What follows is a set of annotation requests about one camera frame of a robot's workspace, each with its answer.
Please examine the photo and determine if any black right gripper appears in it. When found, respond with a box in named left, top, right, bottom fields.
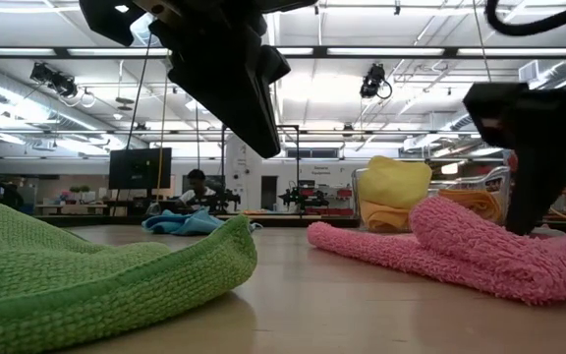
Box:
left=462, top=81, right=566, bottom=236

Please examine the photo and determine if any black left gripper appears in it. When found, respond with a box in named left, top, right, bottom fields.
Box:
left=133, top=0, right=318, bottom=159

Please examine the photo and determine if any pink microfiber towel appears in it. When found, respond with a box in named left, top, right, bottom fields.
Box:
left=306, top=195, right=566, bottom=306

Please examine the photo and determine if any yellow microfiber towel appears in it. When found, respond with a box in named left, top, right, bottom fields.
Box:
left=356, top=155, right=433, bottom=210

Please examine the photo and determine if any blue microfiber towel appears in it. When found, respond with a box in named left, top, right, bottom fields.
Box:
left=141, top=206, right=263, bottom=236

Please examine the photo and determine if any green microfiber towel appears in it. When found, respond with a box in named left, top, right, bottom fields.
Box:
left=0, top=196, right=258, bottom=354

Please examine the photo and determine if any clear plastic bin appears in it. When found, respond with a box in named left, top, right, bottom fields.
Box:
left=351, top=165, right=511, bottom=233

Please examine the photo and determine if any person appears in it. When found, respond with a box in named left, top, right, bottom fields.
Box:
left=174, top=168, right=218, bottom=210

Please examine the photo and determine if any black monitor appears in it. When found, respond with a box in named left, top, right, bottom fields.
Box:
left=108, top=147, right=173, bottom=191

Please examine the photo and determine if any rig light bar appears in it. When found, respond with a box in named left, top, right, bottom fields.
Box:
left=0, top=45, right=566, bottom=61

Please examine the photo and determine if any long background table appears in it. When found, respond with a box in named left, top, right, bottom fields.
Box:
left=33, top=203, right=113, bottom=216

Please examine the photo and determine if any black background rig frame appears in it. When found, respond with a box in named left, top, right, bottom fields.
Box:
left=220, top=122, right=301, bottom=213

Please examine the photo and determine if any thin black hanging cable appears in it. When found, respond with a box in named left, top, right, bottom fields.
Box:
left=194, top=105, right=201, bottom=171

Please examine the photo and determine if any black hanging camera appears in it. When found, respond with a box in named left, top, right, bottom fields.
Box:
left=360, top=62, right=393, bottom=100

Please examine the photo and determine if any thick black hanging cable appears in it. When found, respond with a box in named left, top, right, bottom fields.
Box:
left=124, top=33, right=154, bottom=150

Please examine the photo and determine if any black metal rig frame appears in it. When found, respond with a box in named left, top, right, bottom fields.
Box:
left=31, top=213, right=566, bottom=235

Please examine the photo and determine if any hanging pendant cable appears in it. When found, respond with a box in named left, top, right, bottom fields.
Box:
left=472, top=0, right=493, bottom=83

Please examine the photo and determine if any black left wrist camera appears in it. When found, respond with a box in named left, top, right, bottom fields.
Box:
left=79, top=0, right=147, bottom=48

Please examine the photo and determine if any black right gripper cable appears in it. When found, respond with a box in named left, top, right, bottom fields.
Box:
left=483, top=0, right=566, bottom=37

